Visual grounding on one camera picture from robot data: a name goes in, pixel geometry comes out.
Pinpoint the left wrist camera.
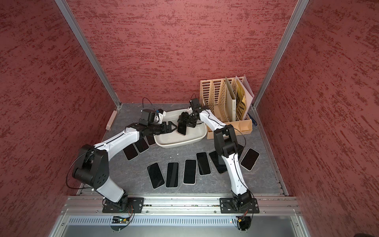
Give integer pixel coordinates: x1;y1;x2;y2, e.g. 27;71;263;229
139;109;166;126

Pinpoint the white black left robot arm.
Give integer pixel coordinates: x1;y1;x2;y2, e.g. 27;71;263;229
72;121;177;212

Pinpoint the aluminium front rail frame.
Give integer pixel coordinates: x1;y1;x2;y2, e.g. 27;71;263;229
50;194;310;237

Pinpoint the beige plastic desk organizer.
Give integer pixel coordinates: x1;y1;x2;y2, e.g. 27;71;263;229
199;77;253;135

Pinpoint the yellow paper envelope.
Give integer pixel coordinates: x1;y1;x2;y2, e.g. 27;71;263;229
235;78;246;120

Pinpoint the beige file folder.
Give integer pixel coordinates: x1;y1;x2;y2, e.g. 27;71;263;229
225;78;236;121

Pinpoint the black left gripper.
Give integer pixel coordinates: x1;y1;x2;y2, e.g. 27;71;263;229
148;121;178;134

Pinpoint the black phone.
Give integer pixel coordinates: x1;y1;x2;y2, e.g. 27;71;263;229
147;163;165;189
196;152;211;175
209;151;228;174

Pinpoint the left aluminium corner post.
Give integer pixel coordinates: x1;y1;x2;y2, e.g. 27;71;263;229
55;0;122;110

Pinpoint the white plastic storage box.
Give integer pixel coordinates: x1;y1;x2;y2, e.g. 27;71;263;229
154;109;207;148

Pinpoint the pink block at wall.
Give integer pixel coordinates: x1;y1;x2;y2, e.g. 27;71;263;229
106;110;117;131

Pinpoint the pale pink file folder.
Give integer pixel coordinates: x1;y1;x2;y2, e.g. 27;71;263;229
235;76;254;112

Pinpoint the right aluminium corner post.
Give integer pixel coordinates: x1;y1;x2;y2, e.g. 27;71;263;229
253;0;309;111

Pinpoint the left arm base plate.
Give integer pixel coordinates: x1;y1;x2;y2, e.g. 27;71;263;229
102;197;145;213

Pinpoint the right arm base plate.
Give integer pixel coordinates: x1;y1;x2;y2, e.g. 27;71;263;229
219;197;260;214

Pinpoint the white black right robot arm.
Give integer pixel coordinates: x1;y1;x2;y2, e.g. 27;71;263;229
178;109;254;213

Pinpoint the aluminium corner post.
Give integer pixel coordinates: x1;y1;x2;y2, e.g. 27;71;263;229
253;0;309;111
55;0;122;110

